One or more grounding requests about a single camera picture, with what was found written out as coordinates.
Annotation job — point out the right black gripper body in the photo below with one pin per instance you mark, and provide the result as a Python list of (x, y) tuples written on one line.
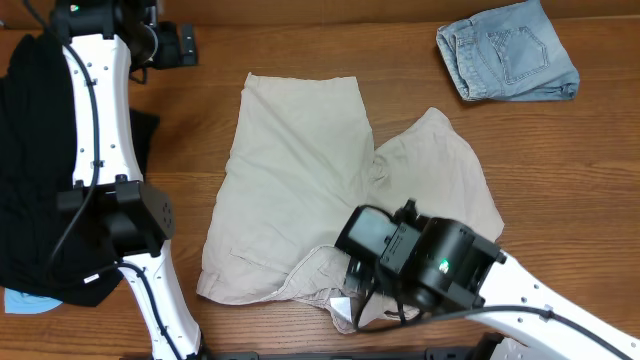
[(387, 279)]

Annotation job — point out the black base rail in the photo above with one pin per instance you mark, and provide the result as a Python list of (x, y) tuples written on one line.
[(482, 350)]

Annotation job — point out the folded light blue jeans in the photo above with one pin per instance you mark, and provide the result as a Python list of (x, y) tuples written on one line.
[(511, 53)]

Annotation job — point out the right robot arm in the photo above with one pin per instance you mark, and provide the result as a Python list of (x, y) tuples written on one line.
[(447, 271)]

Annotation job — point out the black garment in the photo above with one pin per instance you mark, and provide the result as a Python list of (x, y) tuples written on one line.
[(38, 149)]

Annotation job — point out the light blue garment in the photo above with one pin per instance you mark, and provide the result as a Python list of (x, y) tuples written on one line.
[(20, 303)]

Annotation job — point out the beige khaki shorts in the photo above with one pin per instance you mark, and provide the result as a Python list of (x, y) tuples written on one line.
[(303, 158)]

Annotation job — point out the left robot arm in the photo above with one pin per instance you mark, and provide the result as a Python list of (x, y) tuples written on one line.
[(131, 221)]

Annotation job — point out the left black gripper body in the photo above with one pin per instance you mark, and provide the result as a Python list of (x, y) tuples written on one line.
[(187, 45)]

